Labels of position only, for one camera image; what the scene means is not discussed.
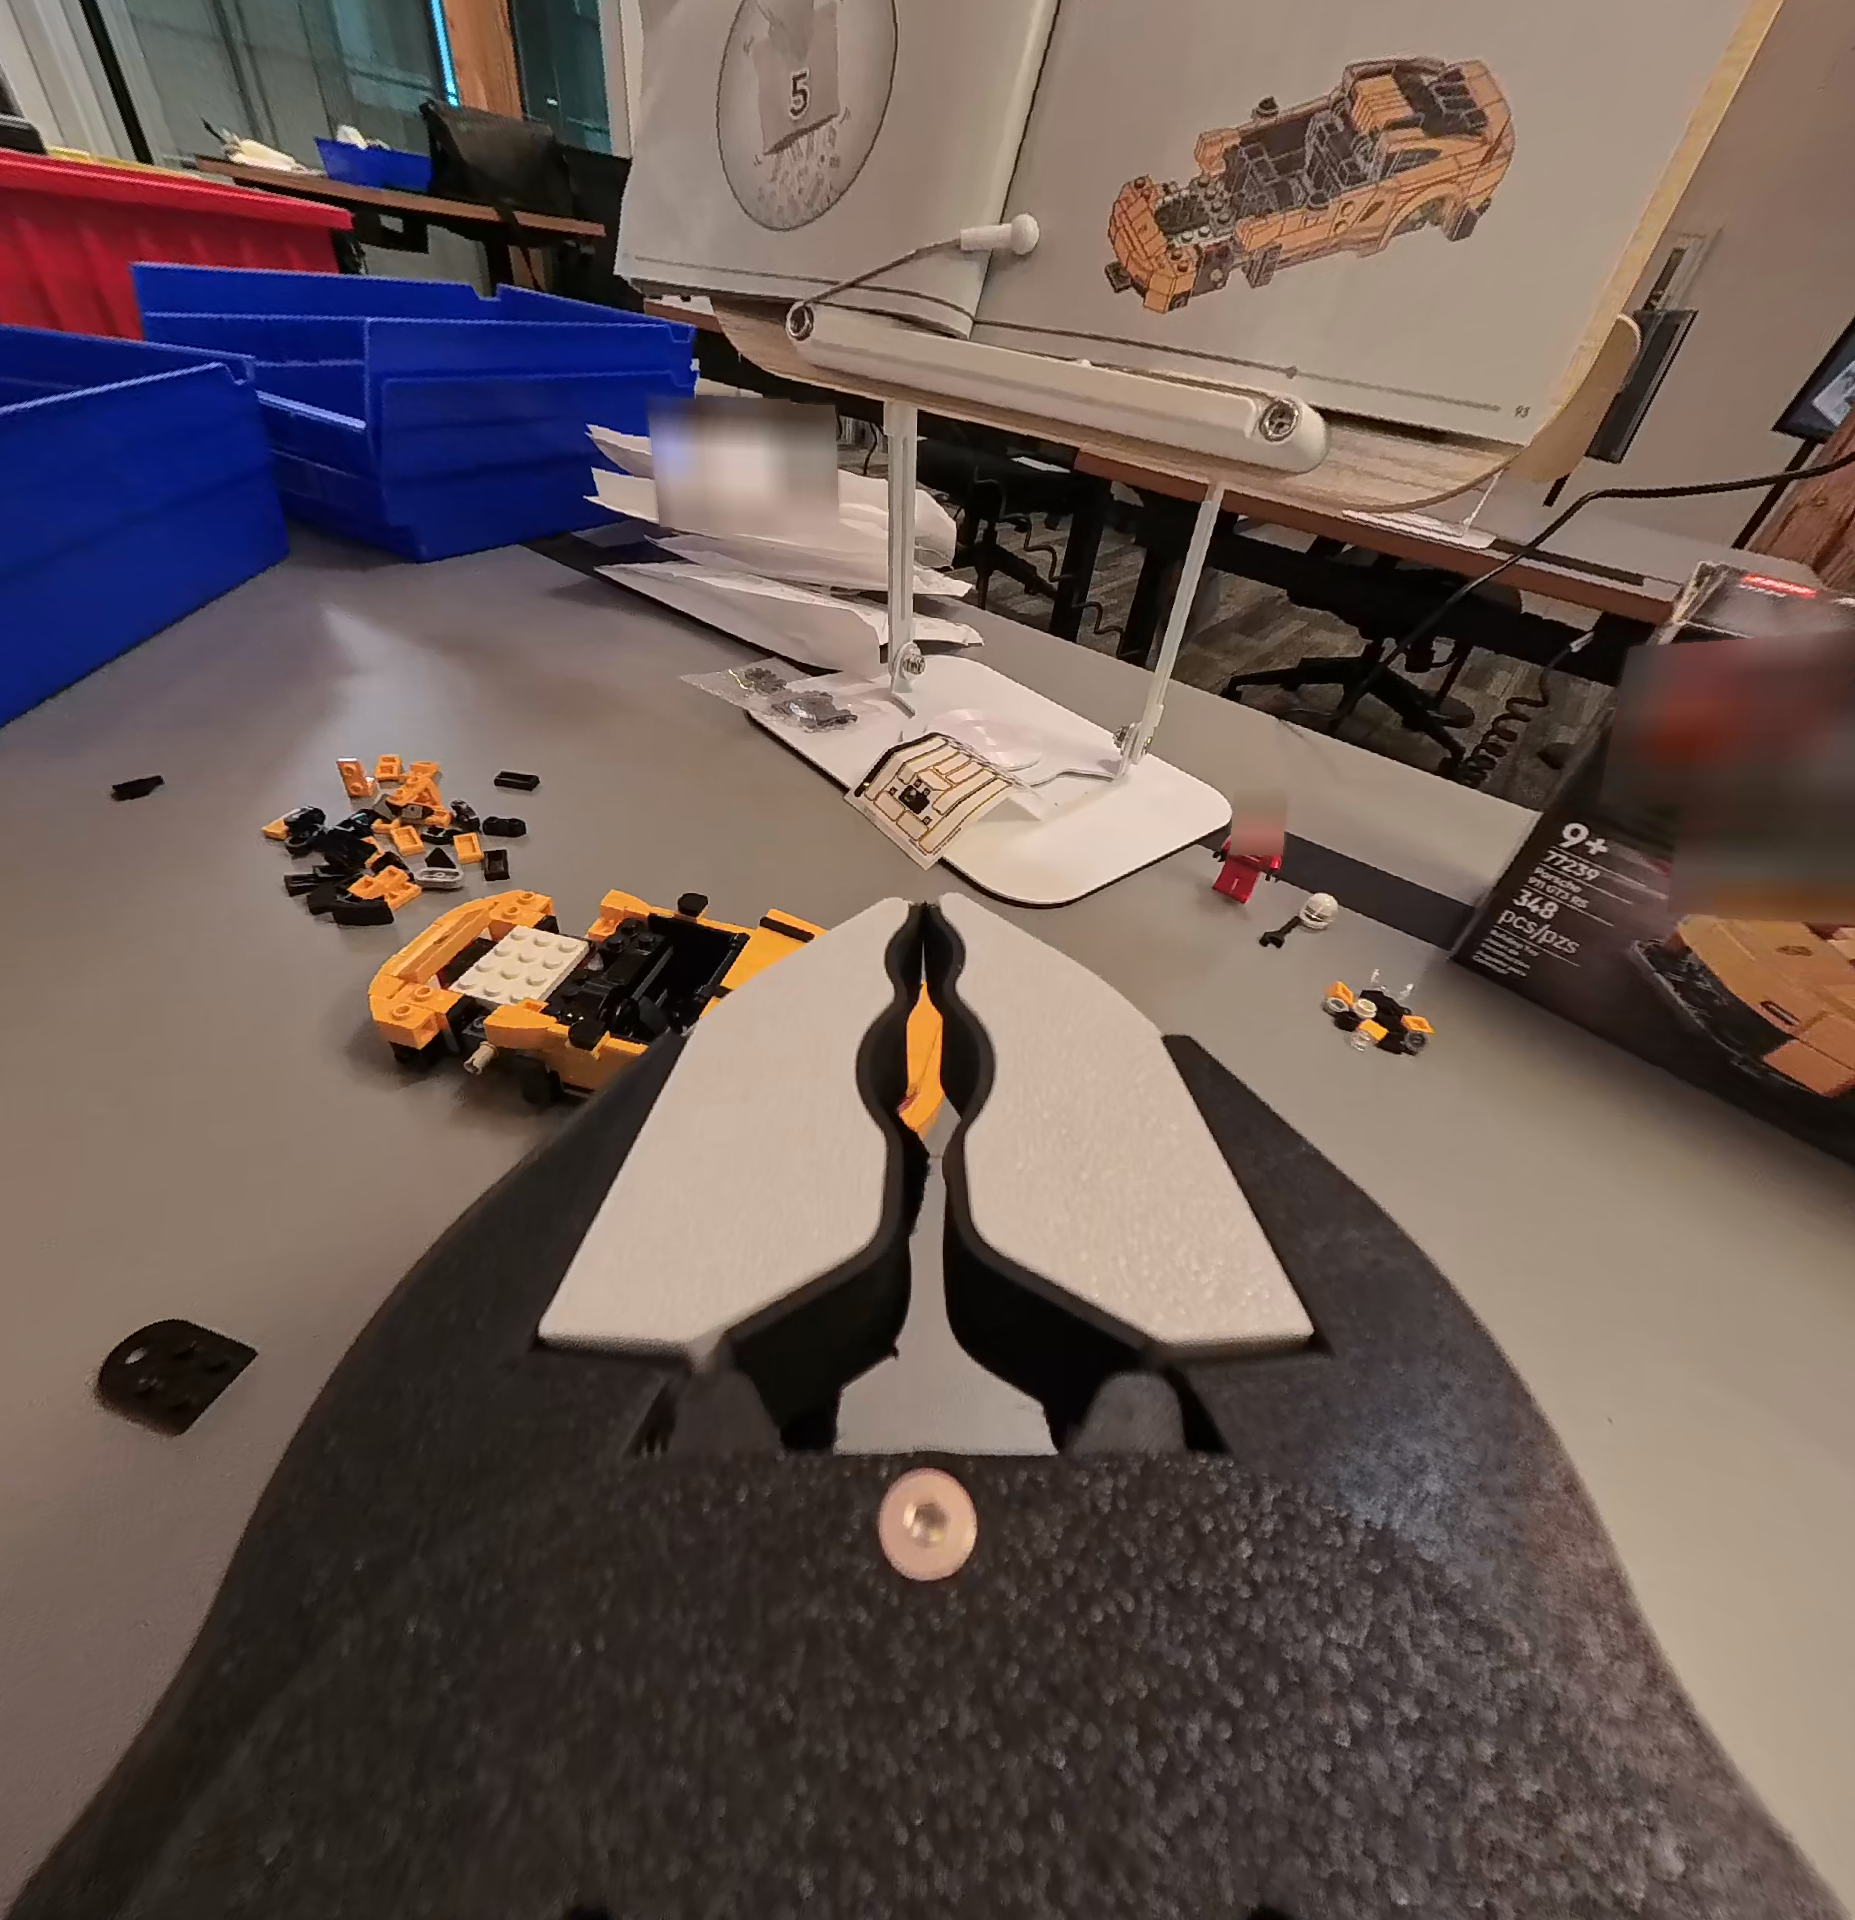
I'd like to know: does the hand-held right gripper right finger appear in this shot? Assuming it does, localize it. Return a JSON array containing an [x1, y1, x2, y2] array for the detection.
[[923, 901, 1316, 1367]]

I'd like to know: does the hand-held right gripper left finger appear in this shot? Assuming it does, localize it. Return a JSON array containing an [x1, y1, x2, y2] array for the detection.
[[539, 901, 948, 1373]]

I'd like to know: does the orange lego car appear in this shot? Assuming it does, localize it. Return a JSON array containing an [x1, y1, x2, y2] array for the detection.
[[366, 887, 959, 1150]]

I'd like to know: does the pile of small lego pieces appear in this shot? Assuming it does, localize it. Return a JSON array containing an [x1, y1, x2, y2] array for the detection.
[[263, 752, 541, 934]]

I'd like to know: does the red lego minifigure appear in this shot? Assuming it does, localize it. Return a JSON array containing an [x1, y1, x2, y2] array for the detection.
[[1213, 810, 1292, 911]]

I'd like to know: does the lego sticker sheet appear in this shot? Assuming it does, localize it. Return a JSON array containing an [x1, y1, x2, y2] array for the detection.
[[844, 730, 1023, 869]]

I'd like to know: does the black lego set box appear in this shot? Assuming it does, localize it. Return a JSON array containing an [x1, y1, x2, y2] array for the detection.
[[1452, 600, 1855, 1182]]

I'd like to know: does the lego instruction booklet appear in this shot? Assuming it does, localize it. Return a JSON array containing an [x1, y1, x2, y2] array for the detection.
[[613, 0, 1786, 454]]

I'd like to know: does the translucent plastic bag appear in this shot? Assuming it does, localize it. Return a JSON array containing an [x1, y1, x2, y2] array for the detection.
[[730, 660, 873, 741]]

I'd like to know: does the white folded paper bag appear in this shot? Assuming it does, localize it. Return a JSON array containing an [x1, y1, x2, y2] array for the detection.
[[599, 557, 988, 673]]

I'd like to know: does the white stand rod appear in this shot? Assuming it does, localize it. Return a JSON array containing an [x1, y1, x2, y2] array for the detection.
[[878, 407, 926, 680], [1112, 482, 1231, 771]]

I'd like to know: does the black rounded flat piece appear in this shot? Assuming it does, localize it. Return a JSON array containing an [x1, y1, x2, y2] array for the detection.
[[96, 1322, 263, 1437]]

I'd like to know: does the pile of empty paper bags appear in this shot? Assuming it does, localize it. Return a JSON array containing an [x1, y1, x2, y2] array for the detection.
[[582, 392, 974, 597]]

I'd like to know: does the black office chair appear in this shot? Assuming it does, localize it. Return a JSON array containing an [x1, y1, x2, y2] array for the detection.
[[418, 100, 613, 228]]

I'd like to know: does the red storage bin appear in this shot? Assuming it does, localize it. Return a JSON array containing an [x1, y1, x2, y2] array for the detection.
[[0, 141, 355, 340]]

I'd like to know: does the black cable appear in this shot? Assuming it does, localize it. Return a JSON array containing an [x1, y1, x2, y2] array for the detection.
[[1377, 423, 1855, 698]]

